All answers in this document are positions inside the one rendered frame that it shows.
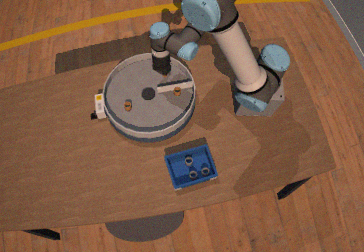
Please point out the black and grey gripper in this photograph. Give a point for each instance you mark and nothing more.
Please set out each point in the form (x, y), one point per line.
(162, 63)

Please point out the blue crate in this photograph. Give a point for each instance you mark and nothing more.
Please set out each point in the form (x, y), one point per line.
(179, 171)

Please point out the grey round turntable disc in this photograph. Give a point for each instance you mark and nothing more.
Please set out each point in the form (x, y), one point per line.
(156, 113)

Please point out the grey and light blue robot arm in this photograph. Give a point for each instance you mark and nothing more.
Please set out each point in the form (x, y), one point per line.
(218, 17)

